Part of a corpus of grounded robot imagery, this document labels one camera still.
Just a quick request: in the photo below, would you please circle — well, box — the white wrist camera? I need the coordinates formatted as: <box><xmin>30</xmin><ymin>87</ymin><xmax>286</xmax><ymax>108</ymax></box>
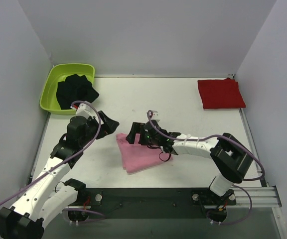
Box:
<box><xmin>70</xmin><ymin>103</ymin><xmax>92</xmax><ymax>119</ymax></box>
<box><xmin>147</xmin><ymin>110</ymin><xmax>160</xmax><ymax>123</ymax></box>

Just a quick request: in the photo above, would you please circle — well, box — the black t shirt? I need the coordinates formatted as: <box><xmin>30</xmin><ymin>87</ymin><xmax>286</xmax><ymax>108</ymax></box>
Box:
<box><xmin>56</xmin><ymin>74</ymin><xmax>100</xmax><ymax>110</ymax></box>

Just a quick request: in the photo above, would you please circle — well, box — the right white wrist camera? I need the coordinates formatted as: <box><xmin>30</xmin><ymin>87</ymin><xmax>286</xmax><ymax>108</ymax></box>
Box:
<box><xmin>147</xmin><ymin>110</ymin><xmax>160</xmax><ymax>123</ymax></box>

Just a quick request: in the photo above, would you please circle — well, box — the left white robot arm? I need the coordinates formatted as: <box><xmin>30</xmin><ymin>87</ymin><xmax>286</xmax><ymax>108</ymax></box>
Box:
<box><xmin>0</xmin><ymin>111</ymin><xmax>119</xmax><ymax>239</ymax></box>

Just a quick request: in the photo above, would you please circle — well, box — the pink t shirt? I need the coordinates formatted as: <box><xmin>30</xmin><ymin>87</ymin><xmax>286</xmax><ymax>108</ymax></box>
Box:
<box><xmin>116</xmin><ymin>133</ymin><xmax>173</xmax><ymax>174</ymax></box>

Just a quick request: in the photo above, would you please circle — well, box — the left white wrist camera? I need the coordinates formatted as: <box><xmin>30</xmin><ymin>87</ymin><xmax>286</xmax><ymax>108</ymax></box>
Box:
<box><xmin>70</xmin><ymin>103</ymin><xmax>92</xmax><ymax>119</ymax></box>

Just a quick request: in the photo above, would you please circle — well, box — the red t shirt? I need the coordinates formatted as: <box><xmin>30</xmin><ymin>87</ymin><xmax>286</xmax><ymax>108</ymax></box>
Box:
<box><xmin>198</xmin><ymin>78</ymin><xmax>246</xmax><ymax>110</ymax></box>

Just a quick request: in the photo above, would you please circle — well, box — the aluminium extrusion rail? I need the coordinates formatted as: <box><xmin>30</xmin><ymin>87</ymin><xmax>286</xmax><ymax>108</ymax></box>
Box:
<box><xmin>233</xmin><ymin>179</ymin><xmax>283</xmax><ymax>208</ymax></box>

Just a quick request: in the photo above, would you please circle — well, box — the green plastic basin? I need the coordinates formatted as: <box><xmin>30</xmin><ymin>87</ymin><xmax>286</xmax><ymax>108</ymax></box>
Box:
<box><xmin>39</xmin><ymin>63</ymin><xmax>95</xmax><ymax>115</ymax></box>

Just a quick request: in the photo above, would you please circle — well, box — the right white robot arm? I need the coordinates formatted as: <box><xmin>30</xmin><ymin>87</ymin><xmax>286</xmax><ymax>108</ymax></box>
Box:
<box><xmin>126</xmin><ymin>120</ymin><xmax>253</xmax><ymax>197</ymax></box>

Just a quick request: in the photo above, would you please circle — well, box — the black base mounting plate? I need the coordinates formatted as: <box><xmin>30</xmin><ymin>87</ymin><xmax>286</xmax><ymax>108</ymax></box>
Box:
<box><xmin>69</xmin><ymin>188</ymin><xmax>236</xmax><ymax>219</ymax></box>

